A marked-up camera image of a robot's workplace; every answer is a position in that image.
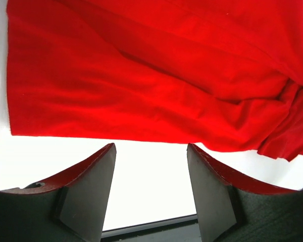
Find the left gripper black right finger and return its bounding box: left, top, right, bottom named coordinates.
left=187, top=144, right=303, bottom=241

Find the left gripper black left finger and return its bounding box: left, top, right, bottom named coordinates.
left=0, top=143, right=116, bottom=241

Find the red t shirt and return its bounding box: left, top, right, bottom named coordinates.
left=7, top=1, right=303, bottom=161

